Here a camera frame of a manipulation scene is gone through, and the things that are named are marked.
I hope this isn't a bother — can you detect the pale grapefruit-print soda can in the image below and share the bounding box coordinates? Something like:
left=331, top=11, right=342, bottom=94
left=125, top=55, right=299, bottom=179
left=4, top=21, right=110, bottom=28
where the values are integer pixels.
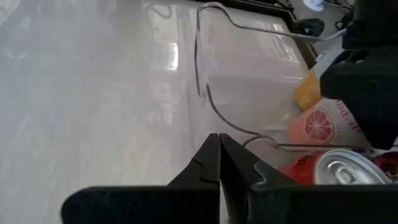
left=285, top=98, right=373, bottom=147

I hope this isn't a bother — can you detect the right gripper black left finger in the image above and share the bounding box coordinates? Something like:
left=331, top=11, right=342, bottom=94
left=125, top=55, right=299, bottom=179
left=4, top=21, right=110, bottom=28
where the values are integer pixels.
left=61, top=133, right=221, bottom=224

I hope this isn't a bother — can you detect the red Coca-Cola Zero can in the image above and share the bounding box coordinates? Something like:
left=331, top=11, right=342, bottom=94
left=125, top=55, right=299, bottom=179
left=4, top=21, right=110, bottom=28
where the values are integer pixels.
left=278, top=148, right=393, bottom=186

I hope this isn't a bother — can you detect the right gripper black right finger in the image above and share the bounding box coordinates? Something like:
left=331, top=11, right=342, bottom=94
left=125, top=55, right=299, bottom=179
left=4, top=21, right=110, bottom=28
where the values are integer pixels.
left=220, top=133, right=398, bottom=224

